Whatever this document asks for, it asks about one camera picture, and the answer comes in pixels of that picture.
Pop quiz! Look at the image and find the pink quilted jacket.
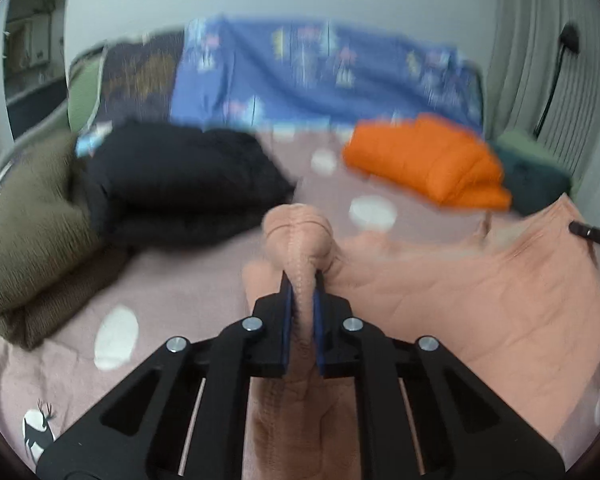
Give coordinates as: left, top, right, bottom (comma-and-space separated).
242, 197, 600, 479

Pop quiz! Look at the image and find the dark green fleece garment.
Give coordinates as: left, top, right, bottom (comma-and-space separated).
491, 144, 571, 217

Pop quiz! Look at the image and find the green cushion by curtain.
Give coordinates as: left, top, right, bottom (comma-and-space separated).
495, 130, 546, 157

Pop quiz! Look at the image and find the pink polka-dot blanket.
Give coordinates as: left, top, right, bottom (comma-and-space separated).
0, 133, 600, 468

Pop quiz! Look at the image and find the orange puffer jacket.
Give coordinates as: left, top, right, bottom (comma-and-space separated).
341, 114, 512, 211

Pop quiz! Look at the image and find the black floor lamp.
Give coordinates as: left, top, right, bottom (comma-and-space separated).
533, 21, 581, 139

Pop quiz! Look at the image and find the olive brown knit sweater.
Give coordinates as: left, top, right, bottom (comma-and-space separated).
0, 130, 130, 350

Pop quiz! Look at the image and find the black puffer jacket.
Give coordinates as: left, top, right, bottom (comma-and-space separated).
81, 122, 296, 247

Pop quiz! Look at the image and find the grey curtain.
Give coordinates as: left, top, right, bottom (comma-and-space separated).
484, 0, 600, 197

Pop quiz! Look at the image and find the dark cabinet shelf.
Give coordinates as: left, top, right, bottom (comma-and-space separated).
0, 0, 74, 162

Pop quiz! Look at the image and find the dark patterned pillow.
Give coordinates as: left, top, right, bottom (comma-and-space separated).
94, 28, 184, 125

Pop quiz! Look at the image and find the green pillow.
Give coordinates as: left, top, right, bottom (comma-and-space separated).
67, 50, 105, 132

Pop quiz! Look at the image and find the blue tree-print sheet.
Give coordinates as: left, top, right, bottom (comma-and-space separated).
169, 15, 483, 134

